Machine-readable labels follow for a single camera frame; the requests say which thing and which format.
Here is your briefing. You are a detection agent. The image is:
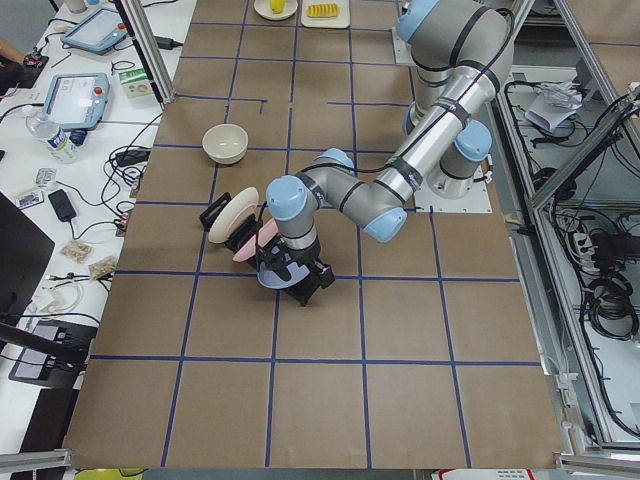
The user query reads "green white box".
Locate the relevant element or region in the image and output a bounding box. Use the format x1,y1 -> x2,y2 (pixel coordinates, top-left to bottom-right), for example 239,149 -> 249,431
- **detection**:
118,68 -> 153,98

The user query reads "teach pendant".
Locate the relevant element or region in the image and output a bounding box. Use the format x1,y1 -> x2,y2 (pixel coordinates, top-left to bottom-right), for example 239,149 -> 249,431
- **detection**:
43,73 -> 110,131
61,8 -> 128,55

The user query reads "black plate rack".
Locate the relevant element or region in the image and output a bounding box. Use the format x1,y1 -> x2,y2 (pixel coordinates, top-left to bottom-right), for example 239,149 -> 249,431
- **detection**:
199,193 -> 333,308

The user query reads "yellow lemon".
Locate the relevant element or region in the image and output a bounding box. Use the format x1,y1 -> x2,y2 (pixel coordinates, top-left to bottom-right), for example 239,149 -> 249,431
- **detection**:
269,0 -> 286,14

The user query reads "cream plate with lemon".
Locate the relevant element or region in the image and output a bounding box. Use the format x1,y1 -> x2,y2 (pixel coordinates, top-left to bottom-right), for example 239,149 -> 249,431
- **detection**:
253,0 -> 298,21

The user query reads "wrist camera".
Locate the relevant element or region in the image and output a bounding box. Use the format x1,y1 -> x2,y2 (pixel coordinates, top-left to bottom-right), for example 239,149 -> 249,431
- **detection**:
313,260 -> 335,289

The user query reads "cream tray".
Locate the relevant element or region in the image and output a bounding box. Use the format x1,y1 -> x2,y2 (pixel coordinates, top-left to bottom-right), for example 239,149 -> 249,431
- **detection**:
301,0 -> 350,29

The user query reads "teach pendant far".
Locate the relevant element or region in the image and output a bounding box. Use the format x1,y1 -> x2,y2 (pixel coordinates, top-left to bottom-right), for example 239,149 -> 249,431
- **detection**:
61,8 -> 128,55

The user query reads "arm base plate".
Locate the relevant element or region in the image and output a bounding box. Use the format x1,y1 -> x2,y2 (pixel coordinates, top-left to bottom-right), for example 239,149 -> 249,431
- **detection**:
391,27 -> 415,67
414,152 -> 492,214

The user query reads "aluminium frame post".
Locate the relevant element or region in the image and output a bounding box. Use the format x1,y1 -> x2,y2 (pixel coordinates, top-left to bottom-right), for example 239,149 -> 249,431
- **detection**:
114,0 -> 175,105

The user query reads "blue plate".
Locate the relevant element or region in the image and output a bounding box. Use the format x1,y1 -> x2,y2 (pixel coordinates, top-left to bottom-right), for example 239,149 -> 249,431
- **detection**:
257,262 -> 310,289

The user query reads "water bottle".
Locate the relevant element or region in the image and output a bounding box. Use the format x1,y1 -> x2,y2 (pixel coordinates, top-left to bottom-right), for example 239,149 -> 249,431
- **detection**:
25,110 -> 77,164

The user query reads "teach pendant near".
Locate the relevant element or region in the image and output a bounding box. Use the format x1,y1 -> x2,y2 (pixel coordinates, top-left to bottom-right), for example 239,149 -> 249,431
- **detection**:
43,73 -> 110,131

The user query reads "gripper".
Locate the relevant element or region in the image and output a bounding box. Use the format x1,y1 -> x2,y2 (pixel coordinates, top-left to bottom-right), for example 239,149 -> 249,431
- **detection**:
267,238 -> 321,280

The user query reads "cream bowl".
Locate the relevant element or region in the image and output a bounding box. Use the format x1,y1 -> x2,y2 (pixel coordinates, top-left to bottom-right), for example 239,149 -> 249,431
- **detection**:
202,123 -> 248,165

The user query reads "pink plate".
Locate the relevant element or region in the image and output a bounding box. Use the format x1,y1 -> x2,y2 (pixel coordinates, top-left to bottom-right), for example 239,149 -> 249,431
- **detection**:
232,218 -> 278,262

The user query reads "black power adapter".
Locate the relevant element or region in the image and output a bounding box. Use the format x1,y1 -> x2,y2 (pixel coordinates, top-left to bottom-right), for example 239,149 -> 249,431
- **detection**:
48,189 -> 77,222

